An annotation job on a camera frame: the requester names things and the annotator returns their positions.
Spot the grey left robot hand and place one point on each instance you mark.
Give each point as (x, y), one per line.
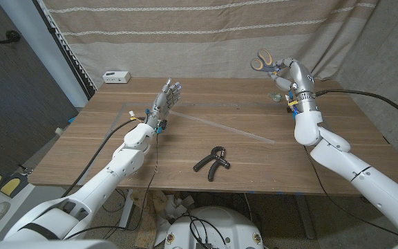
(162, 103)

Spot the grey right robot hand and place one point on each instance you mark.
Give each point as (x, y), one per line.
(301, 77)

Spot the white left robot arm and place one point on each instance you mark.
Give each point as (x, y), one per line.
(99, 183)

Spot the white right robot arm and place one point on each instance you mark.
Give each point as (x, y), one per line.
(358, 173)

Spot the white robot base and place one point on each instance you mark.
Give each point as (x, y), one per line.
(226, 221)

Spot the green clear tape dispenser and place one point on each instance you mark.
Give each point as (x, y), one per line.
(275, 97)

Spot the stretched clear tape strip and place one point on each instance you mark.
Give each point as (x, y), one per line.
(219, 126)

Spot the black hand grip exerciser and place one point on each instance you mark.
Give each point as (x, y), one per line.
(203, 162)

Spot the white power strip box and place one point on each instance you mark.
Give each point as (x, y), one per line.
(116, 77)

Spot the beige striped curtain backdrop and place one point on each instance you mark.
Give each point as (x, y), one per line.
(199, 34)

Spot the small blue object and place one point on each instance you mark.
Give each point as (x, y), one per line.
(72, 120)

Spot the small white roll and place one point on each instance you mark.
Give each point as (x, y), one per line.
(59, 131)

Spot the crumpled white paper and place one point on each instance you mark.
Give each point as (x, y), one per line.
(175, 211)

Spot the white table leg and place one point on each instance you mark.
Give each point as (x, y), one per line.
(127, 211)

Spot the brown cardboard piece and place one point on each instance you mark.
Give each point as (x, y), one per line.
(147, 224)

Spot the grey table leg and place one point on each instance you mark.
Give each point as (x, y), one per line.
(305, 218)

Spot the dark grey door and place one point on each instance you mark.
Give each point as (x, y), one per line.
(12, 103)

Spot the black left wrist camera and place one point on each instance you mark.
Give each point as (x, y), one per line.
(162, 125)

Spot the black zigzag curtain rail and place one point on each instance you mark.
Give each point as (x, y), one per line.
(64, 52)

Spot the white door frame post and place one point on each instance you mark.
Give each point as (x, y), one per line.
(47, 52)

